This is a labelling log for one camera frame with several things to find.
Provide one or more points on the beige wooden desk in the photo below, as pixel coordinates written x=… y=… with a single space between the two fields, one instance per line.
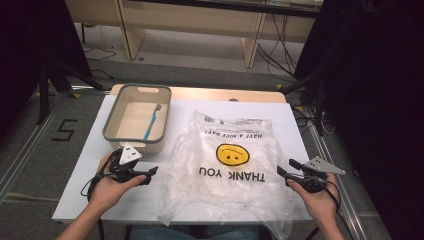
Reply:
x=186 y=18

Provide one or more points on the person's left hand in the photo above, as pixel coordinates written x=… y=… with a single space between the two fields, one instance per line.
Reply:
x=106 y=193

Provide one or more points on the beige basket with grey rim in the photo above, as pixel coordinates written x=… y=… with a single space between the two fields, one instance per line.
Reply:
x=133 y=116

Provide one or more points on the clear plastic bag yellow face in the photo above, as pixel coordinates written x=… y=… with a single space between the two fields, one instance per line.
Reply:
x=226 y=186

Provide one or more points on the white table board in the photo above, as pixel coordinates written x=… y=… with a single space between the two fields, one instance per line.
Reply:
x=186 y=110

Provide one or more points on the person's right hand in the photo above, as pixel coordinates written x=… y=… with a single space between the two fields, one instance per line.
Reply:
x=321 y=206

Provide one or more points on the blue toothbrush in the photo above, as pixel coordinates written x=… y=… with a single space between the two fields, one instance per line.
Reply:
x=151 y=121

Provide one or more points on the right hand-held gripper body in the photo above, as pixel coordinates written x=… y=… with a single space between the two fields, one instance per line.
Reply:
x=320 y=166

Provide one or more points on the person's blue jeans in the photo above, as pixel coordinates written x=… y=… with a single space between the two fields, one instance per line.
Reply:
x=200 y=232

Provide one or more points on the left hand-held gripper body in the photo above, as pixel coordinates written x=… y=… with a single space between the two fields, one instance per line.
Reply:
x=128 y=156

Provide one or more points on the metal floor rail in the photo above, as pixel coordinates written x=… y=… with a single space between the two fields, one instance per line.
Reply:
x=346 y=200
x=26 y=153

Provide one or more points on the black metal stand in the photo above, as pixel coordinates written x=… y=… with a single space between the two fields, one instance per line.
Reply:
x=45 y=86
x=316 y=96

